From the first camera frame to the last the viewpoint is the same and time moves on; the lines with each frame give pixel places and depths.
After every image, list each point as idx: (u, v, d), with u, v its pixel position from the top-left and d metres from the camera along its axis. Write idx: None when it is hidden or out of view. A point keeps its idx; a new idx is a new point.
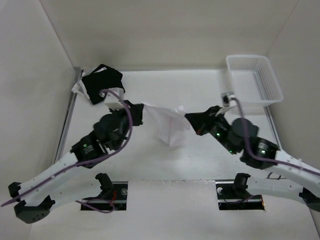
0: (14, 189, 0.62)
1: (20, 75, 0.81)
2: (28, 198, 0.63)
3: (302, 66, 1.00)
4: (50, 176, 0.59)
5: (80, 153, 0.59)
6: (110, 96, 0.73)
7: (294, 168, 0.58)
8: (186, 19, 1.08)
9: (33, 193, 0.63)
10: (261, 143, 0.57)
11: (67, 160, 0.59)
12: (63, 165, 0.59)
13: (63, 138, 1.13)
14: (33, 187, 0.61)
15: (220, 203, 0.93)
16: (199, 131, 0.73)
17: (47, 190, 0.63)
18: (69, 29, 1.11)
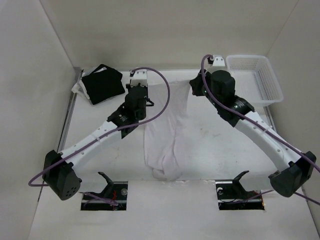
0: (55, 156, 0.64)
1: (20, 75, 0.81)
2: (75, 159, 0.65)
3: (301, 66, 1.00)
4: (96, 138, 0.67)
5: (116, 123, 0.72)
6: (140, 74, 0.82)
7: (258, 128, 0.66)
8: (186, 19, 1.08)
9: (78, 156, 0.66)
10: (240, 102, 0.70)
11: (107, 126, 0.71)
12: (104, 130, 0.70)
13: (63, 138, 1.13)
14: (79, 150, 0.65)
15: (221, 203, 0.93)
16: (194, 91, 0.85)
17: (92, 152, 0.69)
18: (69, 30, 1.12)
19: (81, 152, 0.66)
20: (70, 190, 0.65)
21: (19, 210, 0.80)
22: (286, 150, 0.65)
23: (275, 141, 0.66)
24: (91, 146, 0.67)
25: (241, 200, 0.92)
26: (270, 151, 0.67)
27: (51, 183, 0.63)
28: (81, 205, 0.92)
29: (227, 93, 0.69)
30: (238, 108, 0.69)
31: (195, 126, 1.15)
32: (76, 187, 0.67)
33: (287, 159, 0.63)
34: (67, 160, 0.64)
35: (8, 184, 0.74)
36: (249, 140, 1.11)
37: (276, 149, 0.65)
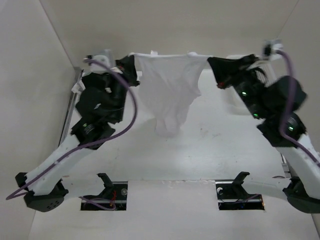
0: (21, 180, 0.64)
1: (20, 75, 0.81)
2: (36, 187, 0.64)
3: (302, 66, 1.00)
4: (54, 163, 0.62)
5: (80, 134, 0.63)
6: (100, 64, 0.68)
7: (310, 159, 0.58)
8: (186, 19, 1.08)
9: (40, 181, 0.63)
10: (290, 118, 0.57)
11: (68, 144, 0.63)
12: (66, 149, 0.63)
13: (63, 138, 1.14)
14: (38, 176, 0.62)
15: (220, 203, 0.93)
16: (220, 84, 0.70)
17: (55, 175, 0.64)
18: (69, 30, 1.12)
19: (42, 178, 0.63)
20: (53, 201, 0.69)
21: (18, 210, 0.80)
22: None
23: None
24: (51, 173, 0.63)
25: (241, 200, 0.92)
26: (311, 180, 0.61)
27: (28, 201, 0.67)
28: (81, 205, 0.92)
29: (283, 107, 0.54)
30: (291, 129, 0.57)
31: (195, 126, 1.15)
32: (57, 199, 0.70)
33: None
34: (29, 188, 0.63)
35: (8, 184, 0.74)
36: (249, 140, 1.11)
37: None
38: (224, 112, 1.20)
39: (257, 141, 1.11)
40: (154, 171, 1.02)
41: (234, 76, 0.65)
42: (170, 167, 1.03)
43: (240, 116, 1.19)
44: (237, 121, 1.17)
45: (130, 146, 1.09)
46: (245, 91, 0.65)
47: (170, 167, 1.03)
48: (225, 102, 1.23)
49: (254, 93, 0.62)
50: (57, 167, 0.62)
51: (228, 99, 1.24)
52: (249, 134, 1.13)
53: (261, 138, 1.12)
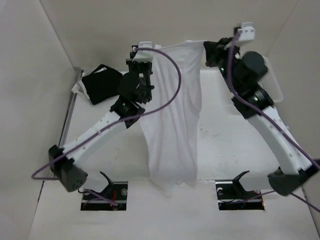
0: (57, 151, 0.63)
1: (20, 75, 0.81)
2: (76, 154, 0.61)
3: (302, 66, 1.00)
4: (98, 131, 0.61)
5: (119, 112, 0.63)
6: None
7: (275, 127, 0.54)
8: (186, 19, 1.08)
9: (80, 150, 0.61)
10: (258, 92, 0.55)
11: (110, 118, 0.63)
12: (107, 122, 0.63)
13: (63, 139, 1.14)
14: (79, 144, 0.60)
15: (221, 203, 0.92)
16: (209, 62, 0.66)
17: (93, 147, 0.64)
18: (69, 30, 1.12)
19: (83, 146, 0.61)
20: (78, 182, 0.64)
21: (18, 210, 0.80)
22: (299, 155, 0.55)
23: (288, 143, 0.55)
24: (93, 140, 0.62)
25: (241, 200, 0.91)
26: (280, 154, 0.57)
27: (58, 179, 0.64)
28: (81, 205, 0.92)
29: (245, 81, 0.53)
30: (257, 101, 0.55)
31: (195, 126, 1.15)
32: (83, 179, 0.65)
33: (297, 167, 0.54)
34: (70, 155, 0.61)
35: (9, 184, 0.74)
36: (249, 140, 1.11)
37: (289, 153, 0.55)
38: (224, 113, 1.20)
39: (258, 141, 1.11)
40: None
41: (216, 54, 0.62)
42: None
43: (240, 116, 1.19)
44: (237, 121, 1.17)
45: (130, 146, 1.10)
46: (223, 66, 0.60)
47: None
48: (226, 102, 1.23)
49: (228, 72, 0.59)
50: (99, 136, 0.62)
51: (228, 100, 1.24)
52: (249, 134, 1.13)
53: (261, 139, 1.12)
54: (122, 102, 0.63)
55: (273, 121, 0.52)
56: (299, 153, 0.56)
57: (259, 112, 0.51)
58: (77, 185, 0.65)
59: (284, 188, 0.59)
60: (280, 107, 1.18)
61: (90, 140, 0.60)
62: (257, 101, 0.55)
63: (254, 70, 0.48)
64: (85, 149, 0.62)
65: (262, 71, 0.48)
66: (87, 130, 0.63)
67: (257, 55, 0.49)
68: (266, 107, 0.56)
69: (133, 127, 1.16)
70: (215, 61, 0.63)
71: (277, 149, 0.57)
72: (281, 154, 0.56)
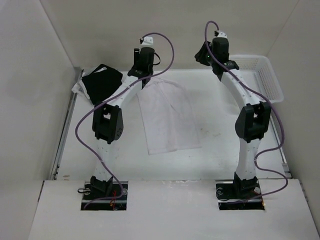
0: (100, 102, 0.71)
1: (20, 75, 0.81)
2: (118, 102, 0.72)
3: (302, 65, 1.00)
4: (128, 87, 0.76)
5: (136, 75, 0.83)
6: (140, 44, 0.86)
7: (234, 78, 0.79)
8: (186, 19, 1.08)
9: (119, 100, 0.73)
10: (229, 63, 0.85)
11: (131, 79, 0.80)
12: (130, 82, 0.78)
13: (63, 139, 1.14)
14: (118, 95, 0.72)
15: (220, 203, 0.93)
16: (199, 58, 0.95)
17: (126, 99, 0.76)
18: (69, 30, 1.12)
19: (121, 97, 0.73)
20: (119, 129, 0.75)
21: (18, 210, 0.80)
22: (251, 96, 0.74)
23: (245, 90, 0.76)
24: (126, 93, 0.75)
25: (241, 200, 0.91)
26: (239, 97, 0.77)
27: (102, 131, 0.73)
28: (81, 205, 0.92)
29: (220, 54, 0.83)
30: (226, 65, 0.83)
31: (194, 126, 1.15)
32: (121, 127, 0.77)
33: (246, 101, 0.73)
34: (113, 103, 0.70)
35: (9, 184, 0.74)
36: None
37: (242, 94, 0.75)
38: (224, 112, 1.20)
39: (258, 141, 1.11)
40: (155, 170, 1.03)
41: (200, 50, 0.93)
42: (171, 168, 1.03)
43: None
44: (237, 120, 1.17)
45: (130, 146, 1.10)
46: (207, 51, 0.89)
47: (171, 169, 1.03)
48: (226, 102, 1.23)
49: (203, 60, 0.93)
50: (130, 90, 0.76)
51: (229, 99, 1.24)
52: None
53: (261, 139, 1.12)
54: (135, 70, 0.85)
55: (231, 74, 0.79)
56: (251, 95, 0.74)
57: (222, 66, 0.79)
58: (118, 133, 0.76)
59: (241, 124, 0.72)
60: (280, 107, 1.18)
61: (125, 91, 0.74)
62: (227, 66, 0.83)
63: (219, 43, 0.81)
64: (122, 101, 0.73)
65: (224, 50, 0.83)
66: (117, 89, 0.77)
67: (225, 40, 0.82)
68: (233, 68, 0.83)
69: (134, 127, 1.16)
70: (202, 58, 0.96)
71: (236, 94, 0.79)
72: (239, 98, 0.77)
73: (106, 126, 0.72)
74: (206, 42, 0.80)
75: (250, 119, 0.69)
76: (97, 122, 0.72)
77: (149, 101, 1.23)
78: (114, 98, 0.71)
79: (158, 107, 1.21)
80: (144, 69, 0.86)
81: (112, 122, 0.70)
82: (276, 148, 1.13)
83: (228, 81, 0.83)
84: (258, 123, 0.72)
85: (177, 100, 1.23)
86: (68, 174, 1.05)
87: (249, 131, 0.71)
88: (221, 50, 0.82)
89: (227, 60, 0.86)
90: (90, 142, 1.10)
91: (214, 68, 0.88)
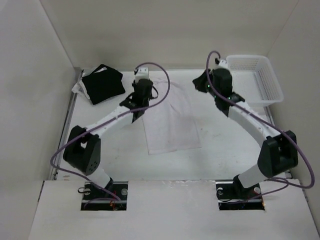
0: (79, 130, 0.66)
1: (20, 75, 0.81)
2: (99, 131, 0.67)
3: (301, 66, 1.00)
4: (115, 117, 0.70)
5: (128, 106, 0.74)
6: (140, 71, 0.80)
7: (244, 112, 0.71)
8: (186, 19, 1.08)
9: (102, 129, 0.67)
10: (234, 96, 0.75)
11: (122, 108, 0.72)
12: (119, 112, 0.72)
13: (63, 139, 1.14)
14: (102, 124, 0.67)
15: (221, 203, 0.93)
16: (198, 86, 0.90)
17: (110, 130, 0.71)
18: (70, 30, 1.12)
19: (104, 126, 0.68)
20: (93, 163, 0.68)
21: (19, 210, 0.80)
22: (268, 128, 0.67)
23: (259, 121, 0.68)
24: (111, 123, 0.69)
25: (241, 200, 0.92)
26: (253, 131, 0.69)
27: (74, 162, 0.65)
28: (81, 205, 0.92)
29: (224, 87, 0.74)
30: (231, 99, 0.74)
31: (194, 127, 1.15)
32: (96, 161, 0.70)
33: (266, 134, 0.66)
34: (92, 132, 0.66)
35: (9, 185, 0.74)
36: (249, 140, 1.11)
37: (258, 127, 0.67)
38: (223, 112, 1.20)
39: None
40: (155, 170, 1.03)
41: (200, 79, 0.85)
42: (171, 168, 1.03)
43: None
44: None
45: (130, 146, 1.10)
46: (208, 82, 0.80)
47: (171, 168, 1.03)
48: None
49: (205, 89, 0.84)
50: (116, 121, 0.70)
51: None
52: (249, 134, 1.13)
53: None
54: (128, 101, 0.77)
55: (239, 107, 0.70)
56: (267, 126, 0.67)
57: (226, 101, 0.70)
58: (91, 167, 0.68)
59: (266, 162, 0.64)
60: (280, 107, 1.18)
61: (109, 123, 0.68)
62: (232, 100, 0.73)
63: (221, 77, 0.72)
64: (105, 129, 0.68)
65: (228, 84, 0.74)
66: (103, 118, 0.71)
67: (227, 71, 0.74)
68: (239, 101, 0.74)
69: (133, 127, 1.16)
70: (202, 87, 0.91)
71: (251, 128, 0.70)
72: (254, 132, 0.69)
73: (77, 158, 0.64)
74: (206, 69, 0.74)
75: (275, 154, 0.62)
76: (71, 151, 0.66)
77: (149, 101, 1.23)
78: (96, 128, 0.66)
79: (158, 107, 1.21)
80: (138, 102, 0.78)
81: (87, 152, 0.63)
82: None
83: (232, 115, 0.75)
84: (285, 156, 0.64)
85: (177, 100, 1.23)
86: (68, 174, 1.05)
87: (277, 168, 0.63)
88: (223, 84, 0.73)
89: (230, 93, 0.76)
90: None
91: (219, 105, 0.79)
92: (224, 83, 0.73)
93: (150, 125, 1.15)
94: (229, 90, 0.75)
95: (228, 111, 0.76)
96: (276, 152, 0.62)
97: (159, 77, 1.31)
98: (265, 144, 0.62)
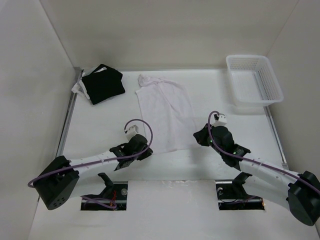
0: (63, 161, 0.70)
1: (20, 75, 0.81)
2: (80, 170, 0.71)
3: (301, 66, 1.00)
4: (101, 160, 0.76)
5: (116, 153, 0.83)
6: (131, 129, 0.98)
7: (255, 163, 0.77)
8: (185, 19, 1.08)
9: (84, 168, 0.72)
10: (239, 149, 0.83)
11: (109, 154, 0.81)
12: (106, 156, 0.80)
13: (63, 138, 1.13)
14: (85, 163, 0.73)
15: (221, 203, 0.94)
16: (200, 141, 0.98)
17: (92, 171, 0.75)
18: (70, 30, 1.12)
19: (87, 166, 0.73)
20: (60, 199, 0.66)
21: (18, 210, 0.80)
22: (284, 175, 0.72)
23: (272, 169, 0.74)
24: (95, 165, 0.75)
25: (241, 200, 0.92)
26: (271, 180, 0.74)
27: (43, 191, 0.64)
28: (81, 204, 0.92)
29: (226, 145, 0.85)
30: (237, 153, 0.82)
31: (194, 127, 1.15)
32: (64, 198, 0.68)
33: (286, 182, 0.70)
34: (74, 168, 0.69)
35: (9, 184, 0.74)
36: (248, 140, 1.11)
37: (275, 176, 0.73)
38: (223, 112, 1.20)
39: (257, 141, 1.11)
40: (154, 170, 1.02)
41: (204, 132, 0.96)
42: (171, 168, 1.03)
43: (240, 116, 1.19)
44: (237, 120, 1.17)
45: None
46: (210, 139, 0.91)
47: (171, 168, 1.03)
48: (226, 102, 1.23)
49: (209, 142, 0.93)
50: (101, 164, 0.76)
51: (228, 99, 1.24)
52: (248, 134, 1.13)
53: (261, 138, 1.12)
54: (118, 149, 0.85)
55: (249, 160, 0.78)
56: (283, 173, 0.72)
57: (232, 155, 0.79)
58: (57, 203, 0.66)
59: (301, 211, 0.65)
60: (280, 107, 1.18)
61: (93, 163, 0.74)
62: (238, 154, 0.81)
63: (222, 136, 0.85)
64: (86, 170, 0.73)
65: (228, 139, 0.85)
66: (91, 156, 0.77)
67: (226, 130, 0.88)
68: (245, 154, 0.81)
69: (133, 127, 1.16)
70: (204, 140, 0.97)
71: (267, 178, 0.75)
72: (272, 181, 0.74)
73: (47, 189, 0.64)
74: (208, 125, 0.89)
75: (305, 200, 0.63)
76: (44, 179, 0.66)
77: (149, 101, 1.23)
78: (78, 165, 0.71)
79: (158, 107, 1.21)
80: (127, 152, 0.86)
81: (62, 183, 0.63)
82: (276, 149, 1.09)
83: (244, 170, 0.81)
84: (317, 197, 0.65)
85: (177, 99, 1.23)
86: None
87: (314, 214, 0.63)
88: (226, 141, 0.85)
89: (236, 148, 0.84)
90: (89, 142, 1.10)
91: (225, 160, 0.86)
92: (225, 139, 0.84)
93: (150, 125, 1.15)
94: (232, 145, 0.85)
95: (238, 166, 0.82)
96: (304, 197, 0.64)
97: (159, 77, 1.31)
98: (289, 192, 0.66)
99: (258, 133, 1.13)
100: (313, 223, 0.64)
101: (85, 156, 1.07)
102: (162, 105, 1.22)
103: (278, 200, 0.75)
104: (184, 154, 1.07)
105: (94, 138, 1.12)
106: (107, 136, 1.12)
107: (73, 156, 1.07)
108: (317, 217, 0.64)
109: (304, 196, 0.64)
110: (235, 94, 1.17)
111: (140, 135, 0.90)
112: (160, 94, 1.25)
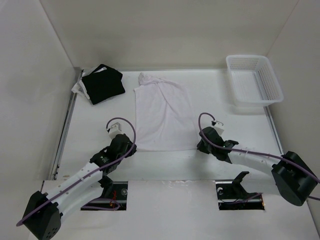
0: (40, 197, 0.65)
1: (20, 75, 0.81)
2: (59, 199, 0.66)
3: (301, 66, 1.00)
4: (80, 179, 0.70)
5: (98, 163, 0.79)
6: (113, 127, 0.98)
7: (241, 152, 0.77)
8: (185, 19, 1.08)
9: (63, 195, 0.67)
10: (227, 142, 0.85)
11: (89, 167, 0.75)
12: (87, 171, 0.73)
13: (63, 137, 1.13)
14: (63, 190, 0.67)
15: (221, 203, 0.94)
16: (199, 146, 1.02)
17: (75, 192, 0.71)
18: (69, 30, 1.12)
19: (66, 192, 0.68)
20: (51, 230, 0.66)
21: (19, 209, 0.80)
22: (269, 157, 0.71)
23: (257, 154, 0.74)
24: (75, 187, 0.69)
25: (241, 200, 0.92)
26: (259, 165, 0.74)
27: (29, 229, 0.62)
28: None
29: (214, 140, 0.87)
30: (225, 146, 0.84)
31: (194, 127, 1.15)
32: (56, 227, 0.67)
33: (270, 164, 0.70)
34: (53, 200, 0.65)
35: (8, 184, 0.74)
36: (248, 139, 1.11)
37: (260, 160, 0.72)
38: (223, 112, 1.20)
39: (257, 141, 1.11)
40: (154, 171, 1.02)
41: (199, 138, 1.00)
42: (171, 167, 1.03)
43: (240, 116, 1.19)
44: (236, 120, 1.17)
45: None
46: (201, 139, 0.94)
47: (170, 168, 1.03)
48: (226, 102, 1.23)
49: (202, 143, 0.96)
50: (80, 184, 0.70)
51: (228, 99, 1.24)
52: (248, 133, 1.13)
53: (261, 138, 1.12)
54: (100, 157, 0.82)
55: (236, 150, 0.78)
56: (267, 156, 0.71)
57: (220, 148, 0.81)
58: (51, 233, 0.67)
59: (287, 191, 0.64)
60: (280, 107, 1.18)
61: (72, 187, 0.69)
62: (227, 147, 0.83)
63: (207, 132, 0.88)
64: (68, 195, 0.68)
65: (213, 135, 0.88)
66: (69, 178, 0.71)
67: (212, 128, 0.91)
68: (234, 146, 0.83)
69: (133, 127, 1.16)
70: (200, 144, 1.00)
71: (254, 163, 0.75)
72: (259, 166, 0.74)
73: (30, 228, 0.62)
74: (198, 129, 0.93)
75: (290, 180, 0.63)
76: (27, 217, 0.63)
77: (148, 101, 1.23)
78: (56, 196, 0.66)
79: (158, 107, 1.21)
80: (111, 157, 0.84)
81: (44, 221, 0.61)
82: (276, 149, 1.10)
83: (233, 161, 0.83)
84: (304, 177, 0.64)
85: (176, 99, 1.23)
86: (68, 173, 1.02)
87: (301, 193, 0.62)
88: (213, 137, 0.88)
89: (224, 142, 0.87)
90: (89, 142, 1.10)
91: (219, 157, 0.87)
92: (211, 136, 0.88)
93: (150, 125, 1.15)
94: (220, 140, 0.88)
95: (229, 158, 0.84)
96: (288, 176, 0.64)
97: (159, 77, 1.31)
98: (274, 172, 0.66)
99: (258, 133, 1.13)
100: (302, 203, 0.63)
101: (85, 155, 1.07)
102: (161, 105, 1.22)
103: (272, 189, 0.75)
104: (184, 154, 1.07)
105: (94, 138, 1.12)
106: (107, 135, 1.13)
107: (73, 156, 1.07)
108: (305, 197, 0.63)
109: (289, 176, 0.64)
110: (236, 94, 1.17)
111: (122, 135, 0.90)
112: (160, 94, 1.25)
